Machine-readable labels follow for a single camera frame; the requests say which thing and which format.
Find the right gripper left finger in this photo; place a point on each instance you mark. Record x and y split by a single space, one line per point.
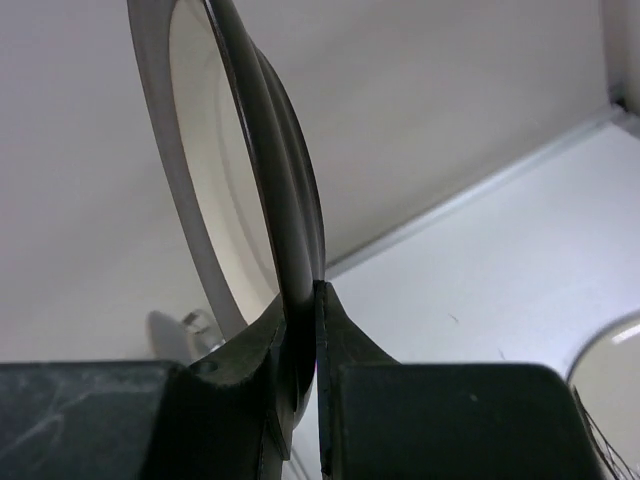
244 432

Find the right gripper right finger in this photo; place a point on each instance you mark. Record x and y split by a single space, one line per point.
346 359

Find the brown rimmed cream plate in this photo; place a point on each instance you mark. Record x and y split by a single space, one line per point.
238 167

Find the cream plate with tree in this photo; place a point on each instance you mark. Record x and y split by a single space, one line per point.
605 382

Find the wire dish rack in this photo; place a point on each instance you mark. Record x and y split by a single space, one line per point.
203 334

